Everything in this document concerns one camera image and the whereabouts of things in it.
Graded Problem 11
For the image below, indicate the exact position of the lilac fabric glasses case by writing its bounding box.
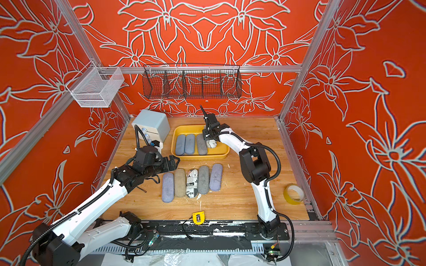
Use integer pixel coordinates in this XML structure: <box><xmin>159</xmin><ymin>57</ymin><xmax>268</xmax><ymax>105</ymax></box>
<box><xmin>209</xmin><ymin>164</ymin><xmax>223</xmax><ymax>191</ymax></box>

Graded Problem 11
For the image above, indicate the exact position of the grey fabric glasses case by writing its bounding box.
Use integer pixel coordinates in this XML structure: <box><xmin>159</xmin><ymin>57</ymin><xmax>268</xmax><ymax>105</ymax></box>
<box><xmin>196</xmin><ymin>134</ymin><xmax>208</xmax><ymax>155</ymax></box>

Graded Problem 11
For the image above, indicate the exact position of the yellow tape roll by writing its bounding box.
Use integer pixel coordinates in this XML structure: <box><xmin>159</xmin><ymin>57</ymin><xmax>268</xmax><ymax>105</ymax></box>
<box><xmin>283</xmin><ymin>184</ymin><xmax>305</xmax><ymax>205</ymax></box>

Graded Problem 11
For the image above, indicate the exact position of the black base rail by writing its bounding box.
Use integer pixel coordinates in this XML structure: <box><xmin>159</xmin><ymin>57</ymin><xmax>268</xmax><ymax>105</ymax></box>
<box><xmin>142</xmin><ymin>220</ymin><xmax>291</xmax><ymax>241</ymax></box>

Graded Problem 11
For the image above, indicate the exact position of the dark grey glasses case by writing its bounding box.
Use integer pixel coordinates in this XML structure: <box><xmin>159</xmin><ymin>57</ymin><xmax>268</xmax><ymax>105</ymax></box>
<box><xmin>198</xmin><ymin>166</ymin><xmax>210</xmax><ymax>195</ymax></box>

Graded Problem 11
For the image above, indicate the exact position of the white mesh wall basket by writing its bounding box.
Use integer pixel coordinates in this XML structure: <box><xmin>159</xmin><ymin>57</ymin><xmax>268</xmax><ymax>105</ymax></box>
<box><xmin>67</xmin><ymin>66</ymin><xmax>124</xmax><ymax>108</ymax></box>

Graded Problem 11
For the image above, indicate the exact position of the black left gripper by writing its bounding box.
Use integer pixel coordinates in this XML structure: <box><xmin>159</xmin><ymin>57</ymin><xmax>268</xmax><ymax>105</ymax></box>
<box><xmin>144</xmin><ymin>154</ymin><xmax>181</xmax><ymax>180</ymax></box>

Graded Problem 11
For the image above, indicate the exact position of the black wire wall basket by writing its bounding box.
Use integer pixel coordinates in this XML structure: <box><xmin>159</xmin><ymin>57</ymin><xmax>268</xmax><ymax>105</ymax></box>
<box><xmin>142</xmin><ymin>64</ymin><xmax>243</xmax><ymax>100</ymax></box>

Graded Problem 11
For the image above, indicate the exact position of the purple fabric glasses case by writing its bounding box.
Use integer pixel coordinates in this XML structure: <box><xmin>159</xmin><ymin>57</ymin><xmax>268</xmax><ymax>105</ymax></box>
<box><xmin>162</xmin><ymin>172</ymin><xmax>175</xmax><ymax>203</ymax></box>

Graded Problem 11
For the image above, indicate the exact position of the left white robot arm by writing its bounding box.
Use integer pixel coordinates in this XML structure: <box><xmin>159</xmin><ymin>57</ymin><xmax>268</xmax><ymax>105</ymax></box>
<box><xmin>19</xmin><ymin>126</ymin><xmax>180</xmax><ymax>266</ymax></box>

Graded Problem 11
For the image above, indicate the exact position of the newspaper print glasses case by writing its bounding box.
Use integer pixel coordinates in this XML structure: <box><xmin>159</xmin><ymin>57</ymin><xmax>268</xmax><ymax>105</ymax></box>
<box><xmin>186</xmin><ymin>169</ymin><xmax>199</xmax><ymax>198</ymax></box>

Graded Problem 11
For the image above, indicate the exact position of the grey mini drawer box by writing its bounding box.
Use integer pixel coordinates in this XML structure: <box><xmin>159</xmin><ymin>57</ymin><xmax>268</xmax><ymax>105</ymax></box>
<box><xmin>132</xmin><ymin>109</ymin><xmax>170</xmax><ymax>152</ymax></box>

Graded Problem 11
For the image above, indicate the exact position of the light blue glasses case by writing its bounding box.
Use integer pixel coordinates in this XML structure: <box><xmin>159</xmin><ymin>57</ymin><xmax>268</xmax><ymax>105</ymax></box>
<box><xmin>184</xmin><ymin>134</ymin><xmax>195</xmax><ymax>155</ymax></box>
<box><xmin>175</xmin><ymin>134</ymin><xmax>186</xmax><ymax>156</ymax></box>

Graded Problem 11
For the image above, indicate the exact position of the map print glasses case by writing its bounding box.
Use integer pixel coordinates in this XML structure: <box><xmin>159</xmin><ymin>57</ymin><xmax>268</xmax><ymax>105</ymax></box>
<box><xmin>206</xmin><ymin>140</ymin><xmax>217</xmax><ymax>149</ymax></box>

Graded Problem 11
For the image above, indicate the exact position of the yellow tape measure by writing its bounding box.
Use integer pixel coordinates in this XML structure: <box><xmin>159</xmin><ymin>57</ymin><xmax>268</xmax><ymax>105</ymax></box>
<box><xmin>192</xmin><ymin>211</ymin><xmax>205</xmax><ymax>225</ymax></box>

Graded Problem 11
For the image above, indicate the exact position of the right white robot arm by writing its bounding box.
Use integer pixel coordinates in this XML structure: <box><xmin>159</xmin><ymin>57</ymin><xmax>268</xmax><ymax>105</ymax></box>
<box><xmin>201</xmin><ymin>108</ymin><xmax>284</xmax><ymax>239</ymax></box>

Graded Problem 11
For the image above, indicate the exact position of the grey cable duct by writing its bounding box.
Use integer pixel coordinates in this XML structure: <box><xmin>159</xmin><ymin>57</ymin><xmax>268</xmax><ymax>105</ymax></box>
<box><xmin>89</xmin><ymin>242</ymin><xmax>267</xmax><ymax>256</ymax></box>

